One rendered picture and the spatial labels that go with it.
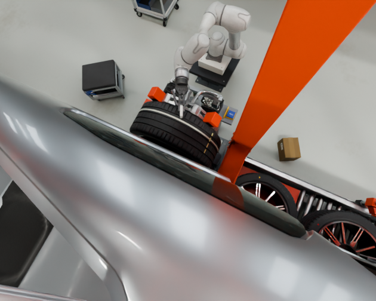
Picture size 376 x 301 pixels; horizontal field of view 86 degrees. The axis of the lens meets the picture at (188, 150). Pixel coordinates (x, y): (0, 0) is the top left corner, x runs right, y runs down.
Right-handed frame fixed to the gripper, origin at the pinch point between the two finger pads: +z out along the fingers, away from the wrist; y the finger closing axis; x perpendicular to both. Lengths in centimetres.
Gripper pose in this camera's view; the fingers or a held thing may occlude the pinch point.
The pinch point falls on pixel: (181, 111)
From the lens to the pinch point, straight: 122.1
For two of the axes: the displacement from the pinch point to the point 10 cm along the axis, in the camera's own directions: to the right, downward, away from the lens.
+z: -0.1, 9.8, -1.8
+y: -10.0, -0.2, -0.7
